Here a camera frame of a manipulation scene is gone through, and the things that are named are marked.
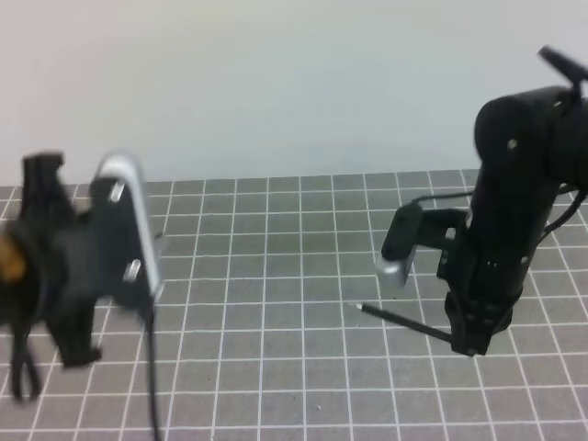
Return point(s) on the black pen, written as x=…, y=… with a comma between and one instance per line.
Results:
x=388, y=316

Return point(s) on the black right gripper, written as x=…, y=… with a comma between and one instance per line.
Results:
x=484, y=284

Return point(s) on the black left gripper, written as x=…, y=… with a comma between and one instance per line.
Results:
x=70, y=289

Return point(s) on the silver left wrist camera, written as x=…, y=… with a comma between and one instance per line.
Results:
x=127, y=260

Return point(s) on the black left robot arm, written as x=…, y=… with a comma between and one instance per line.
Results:
x=20, y=280

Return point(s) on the grey grid tablecloth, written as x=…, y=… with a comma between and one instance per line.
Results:
x=260, y=337

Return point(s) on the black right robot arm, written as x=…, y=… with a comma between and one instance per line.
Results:
x=530, y=144

